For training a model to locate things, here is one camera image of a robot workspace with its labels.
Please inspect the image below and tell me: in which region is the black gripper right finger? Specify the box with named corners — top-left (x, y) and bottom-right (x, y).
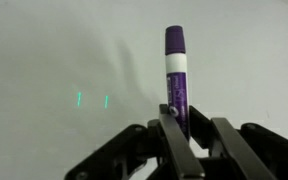
top-left (189, 106), bottom-right (276, 180)

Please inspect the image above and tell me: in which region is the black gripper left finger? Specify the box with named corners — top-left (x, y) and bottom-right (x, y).
top-left (159, 104), bottom-right (205, 180)

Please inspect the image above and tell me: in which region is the purple whiteboard marker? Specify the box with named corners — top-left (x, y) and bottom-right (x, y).
top-left (165, 25), bottom-right (190, 140)

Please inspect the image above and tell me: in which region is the large white whiteboard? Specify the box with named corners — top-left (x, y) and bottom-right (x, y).
top-left (0, 0), bottom-right (288, 180)

